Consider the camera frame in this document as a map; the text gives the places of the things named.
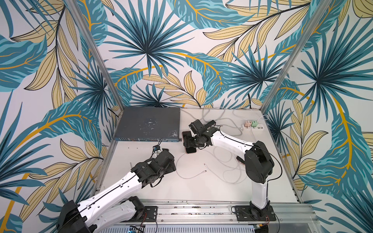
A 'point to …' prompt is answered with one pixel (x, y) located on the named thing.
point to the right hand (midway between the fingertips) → (179, 151)
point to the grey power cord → (220, 118)
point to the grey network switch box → (149, 124)
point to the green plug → (254, 123)
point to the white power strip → (260, 126)
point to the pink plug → (247, 123)
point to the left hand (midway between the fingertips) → (168, 166)
